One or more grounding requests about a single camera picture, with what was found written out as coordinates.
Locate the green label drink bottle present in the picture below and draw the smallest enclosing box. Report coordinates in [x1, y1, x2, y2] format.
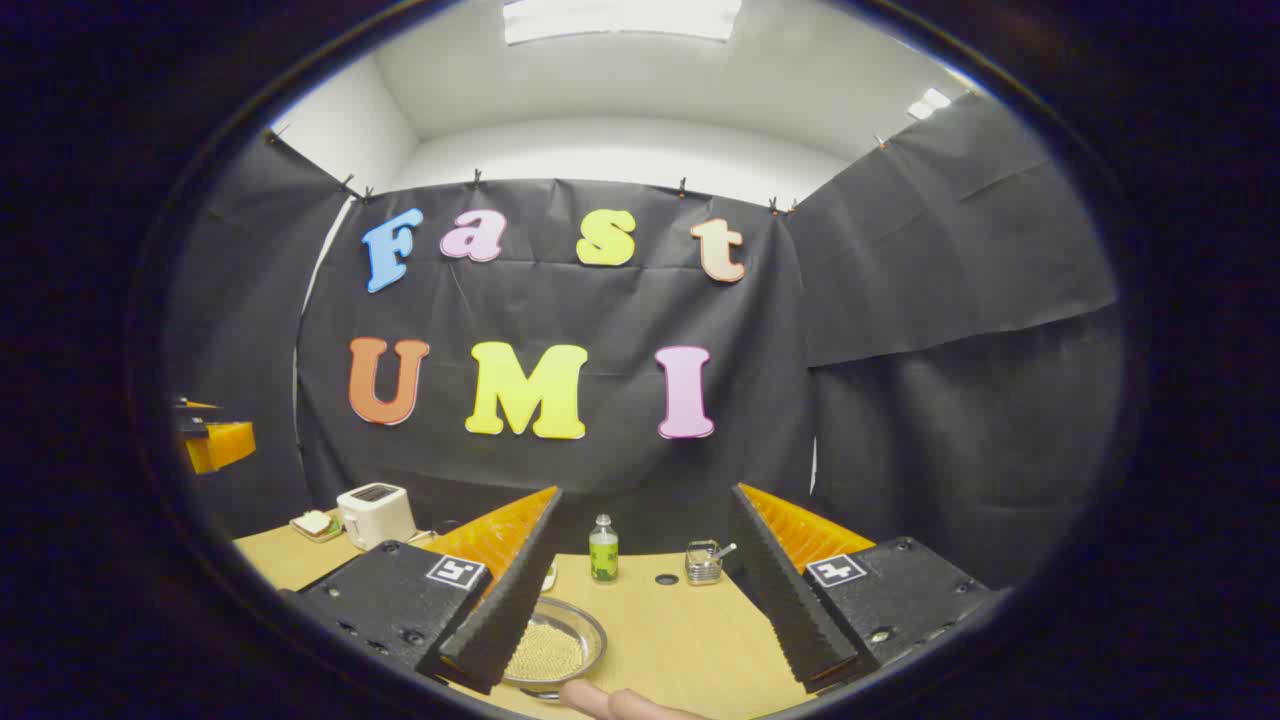
[588, 514, 619, 584]

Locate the black backdrop cloth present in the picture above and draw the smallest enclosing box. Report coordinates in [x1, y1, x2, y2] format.
[160, 92, 1126, 591]

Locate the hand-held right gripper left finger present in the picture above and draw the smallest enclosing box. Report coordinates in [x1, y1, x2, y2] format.
[278, 486, 564, 696]

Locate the stainless steel pot with beans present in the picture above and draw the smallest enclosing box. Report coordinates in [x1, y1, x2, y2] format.
[503, 597, 609, 699]

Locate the white toaster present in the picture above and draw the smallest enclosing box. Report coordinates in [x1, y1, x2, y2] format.
[336, 483, 417, 551]

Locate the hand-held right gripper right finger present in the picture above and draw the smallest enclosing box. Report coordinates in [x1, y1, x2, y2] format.
[730, 482, 1006, 693]

